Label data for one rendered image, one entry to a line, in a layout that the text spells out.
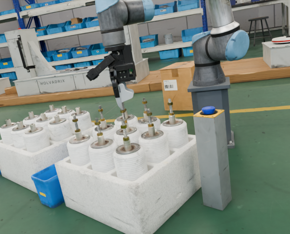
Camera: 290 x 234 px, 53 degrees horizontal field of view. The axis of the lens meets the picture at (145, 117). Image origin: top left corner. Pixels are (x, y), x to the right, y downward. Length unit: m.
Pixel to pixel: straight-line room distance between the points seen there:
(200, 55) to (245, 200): 0.64
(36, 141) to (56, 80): 2.08
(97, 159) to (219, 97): 0.65
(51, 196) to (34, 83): 2.41
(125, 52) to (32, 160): 0.58
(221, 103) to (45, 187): 0.81
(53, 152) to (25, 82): 2.31
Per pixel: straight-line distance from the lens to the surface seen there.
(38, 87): 3.45
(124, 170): 0.86
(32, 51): 3.61
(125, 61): 0.96
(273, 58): 2.83
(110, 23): 0.94
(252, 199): 1.05
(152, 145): 0.92
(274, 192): 1.09
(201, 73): 1.34
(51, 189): 1.16
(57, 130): 1.33
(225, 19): 1.22
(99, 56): 5.90
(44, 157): 1.26
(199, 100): 1.34
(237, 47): 1.22
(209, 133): 0.88
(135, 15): 0.98
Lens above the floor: 0.58
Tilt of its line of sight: 16 degrees down
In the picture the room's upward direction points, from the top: 9 degrees counter-clockwise
